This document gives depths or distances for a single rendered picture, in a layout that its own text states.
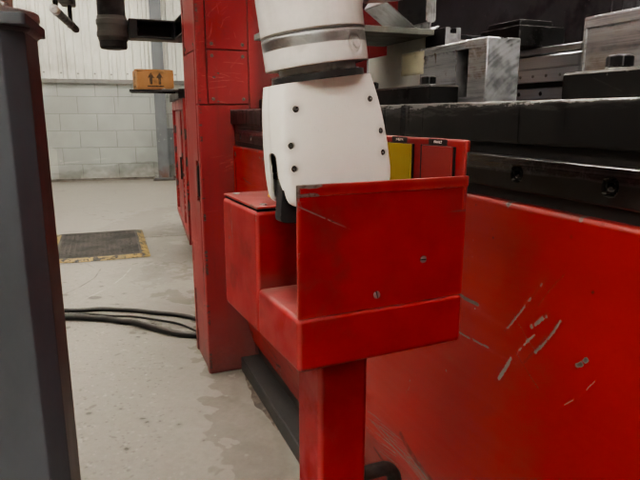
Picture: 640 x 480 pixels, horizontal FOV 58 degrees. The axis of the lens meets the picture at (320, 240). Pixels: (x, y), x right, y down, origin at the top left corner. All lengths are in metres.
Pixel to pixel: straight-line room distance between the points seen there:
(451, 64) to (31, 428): 0.89
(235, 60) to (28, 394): 1.19
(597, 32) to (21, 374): 0.94
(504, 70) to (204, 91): 1.12
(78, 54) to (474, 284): 7.71
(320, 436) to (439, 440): 0.30
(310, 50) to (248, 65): 1.44
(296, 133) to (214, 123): 1.40
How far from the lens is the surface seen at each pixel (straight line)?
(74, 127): 8.22
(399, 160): 0.58
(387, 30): 1.00
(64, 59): 8.24
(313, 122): 0.46
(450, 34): 1.03
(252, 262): 0.54
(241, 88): 1.88
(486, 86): 0.90
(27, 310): 1.01
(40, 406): 1.06
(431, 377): 0.85
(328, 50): 0.45
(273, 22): 0.46
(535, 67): 1.22
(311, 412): 0.60
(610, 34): 0.75
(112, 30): 2.38
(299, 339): 0.46
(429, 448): 0.90
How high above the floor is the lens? 0.86
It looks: 12 degrees down
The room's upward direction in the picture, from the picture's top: straight up
